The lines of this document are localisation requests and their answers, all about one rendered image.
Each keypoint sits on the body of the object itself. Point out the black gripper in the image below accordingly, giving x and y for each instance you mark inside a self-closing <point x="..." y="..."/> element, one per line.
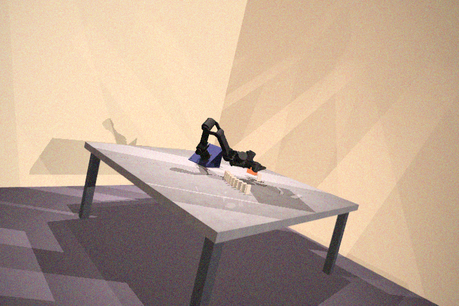
<point x="255" y="166"/>

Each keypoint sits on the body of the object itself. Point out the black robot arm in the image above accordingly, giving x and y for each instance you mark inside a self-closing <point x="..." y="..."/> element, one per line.
<point x="235" y="158"/>

